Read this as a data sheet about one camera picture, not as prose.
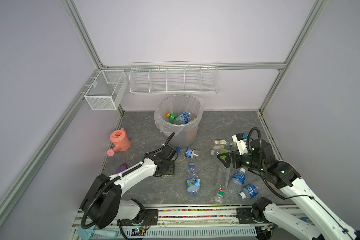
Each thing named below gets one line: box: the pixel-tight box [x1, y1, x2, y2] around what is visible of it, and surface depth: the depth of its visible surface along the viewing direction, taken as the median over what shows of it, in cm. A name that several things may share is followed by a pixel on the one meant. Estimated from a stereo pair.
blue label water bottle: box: [228, 167, 246, 197], surface depth 82 cm
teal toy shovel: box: [77, 225, 119, 240], surface depth 70 cm
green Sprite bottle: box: [165, 112, 179, 123], surface depth 99 cm
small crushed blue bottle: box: [176, 147, 198, 159], surface depth 93 cm
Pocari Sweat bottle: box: [174, 112, 191, 125], surface depth 98 cm
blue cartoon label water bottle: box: [185, 162, 201, 197], surface depth 81 cm
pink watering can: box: [107, 128, 131, 157], surface depth 94 cm
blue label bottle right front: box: [238, 184, 266, 200], surface depth 78 cm
